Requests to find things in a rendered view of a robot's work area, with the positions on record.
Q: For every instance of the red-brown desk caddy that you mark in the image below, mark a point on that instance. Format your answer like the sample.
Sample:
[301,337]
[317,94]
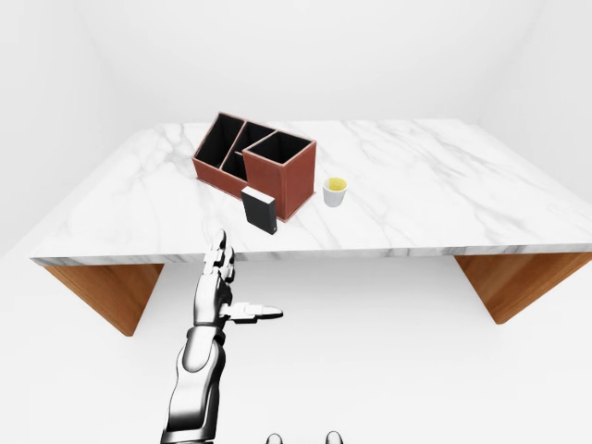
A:
[263,166]

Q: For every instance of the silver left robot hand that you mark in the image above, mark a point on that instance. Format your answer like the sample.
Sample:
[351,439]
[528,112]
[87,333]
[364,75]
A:
[207,303]

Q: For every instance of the white cup with yellow inside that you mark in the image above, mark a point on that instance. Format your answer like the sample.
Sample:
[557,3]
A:
[334,192]

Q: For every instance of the wooden table leg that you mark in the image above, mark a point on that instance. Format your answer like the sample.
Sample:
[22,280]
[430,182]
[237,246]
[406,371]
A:
[108,291]
[515,284]

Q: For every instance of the small dark rounded shape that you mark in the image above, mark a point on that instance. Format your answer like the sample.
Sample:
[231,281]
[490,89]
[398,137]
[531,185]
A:
[275,438]
[334,437]

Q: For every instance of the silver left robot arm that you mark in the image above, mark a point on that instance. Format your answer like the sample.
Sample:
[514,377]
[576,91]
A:
[194,393]

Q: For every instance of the black book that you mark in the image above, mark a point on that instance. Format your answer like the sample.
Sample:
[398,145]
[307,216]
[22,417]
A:
[259,213]

